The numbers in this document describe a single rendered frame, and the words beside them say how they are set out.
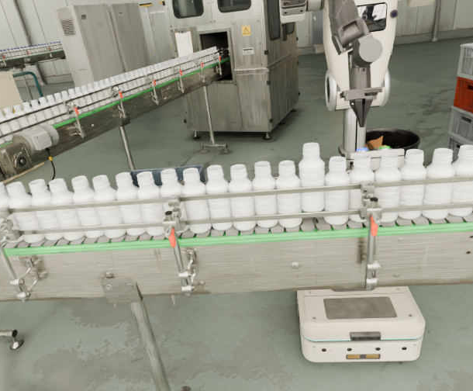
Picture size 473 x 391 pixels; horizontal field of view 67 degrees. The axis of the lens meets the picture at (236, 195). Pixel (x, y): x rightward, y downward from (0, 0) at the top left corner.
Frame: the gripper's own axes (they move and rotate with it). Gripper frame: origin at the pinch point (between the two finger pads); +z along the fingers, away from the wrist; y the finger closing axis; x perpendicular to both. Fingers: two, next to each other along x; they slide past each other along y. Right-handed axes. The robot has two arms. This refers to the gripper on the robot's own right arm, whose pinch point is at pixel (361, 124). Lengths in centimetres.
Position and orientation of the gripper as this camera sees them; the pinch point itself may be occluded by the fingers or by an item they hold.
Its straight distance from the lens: 107.0
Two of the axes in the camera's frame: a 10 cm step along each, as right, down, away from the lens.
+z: 0.9, 9.9, 1.2
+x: 1.0, -1.3, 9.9
